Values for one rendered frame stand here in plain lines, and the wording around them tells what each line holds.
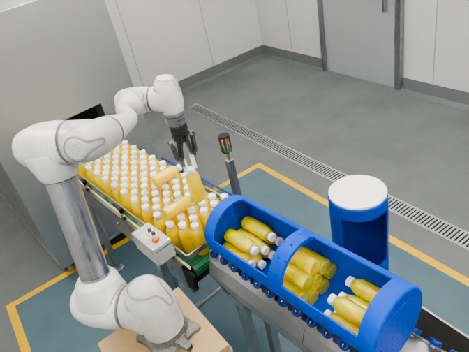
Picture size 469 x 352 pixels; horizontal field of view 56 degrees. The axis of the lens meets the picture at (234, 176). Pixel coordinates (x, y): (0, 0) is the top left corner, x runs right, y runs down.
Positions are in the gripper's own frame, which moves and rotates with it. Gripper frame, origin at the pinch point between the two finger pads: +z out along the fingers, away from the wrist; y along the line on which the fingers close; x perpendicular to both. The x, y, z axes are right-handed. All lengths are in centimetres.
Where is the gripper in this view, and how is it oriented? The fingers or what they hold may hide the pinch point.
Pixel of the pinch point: (189, 163)
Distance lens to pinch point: 199.5
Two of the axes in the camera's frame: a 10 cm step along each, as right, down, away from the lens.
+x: -6.5, -3.1, 7.0
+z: 1.9, 8.2, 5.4
